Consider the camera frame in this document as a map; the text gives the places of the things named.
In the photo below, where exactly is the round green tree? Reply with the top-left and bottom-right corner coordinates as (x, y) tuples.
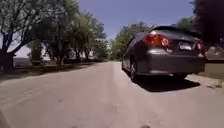
(111, 21), (155, 62)

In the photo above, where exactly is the large green tree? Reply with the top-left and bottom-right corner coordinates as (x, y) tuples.
(0, 0), (69, 73)

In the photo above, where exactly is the group of green trees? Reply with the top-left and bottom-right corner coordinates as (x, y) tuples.
(28, 9), (112, 66)

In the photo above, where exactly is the dark red-leaved tree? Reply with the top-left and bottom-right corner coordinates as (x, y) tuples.
(192, 0), (224, 46)

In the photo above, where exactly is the pale concrete kerb strip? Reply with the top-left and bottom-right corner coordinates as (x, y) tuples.
(185, 73), (224, 92)

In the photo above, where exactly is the shaded grass verge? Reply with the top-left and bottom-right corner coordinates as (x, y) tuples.
(0, 61), (103, 83)

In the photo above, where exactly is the green grass lawn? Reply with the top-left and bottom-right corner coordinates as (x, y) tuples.
(199, 62), (224, 82)

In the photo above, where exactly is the pale pinkish-grey road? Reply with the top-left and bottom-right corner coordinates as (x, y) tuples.
(0, 60), (224, 128)

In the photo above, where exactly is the dark grey car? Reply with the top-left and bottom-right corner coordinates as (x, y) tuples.
(120, 25), (207, 83)

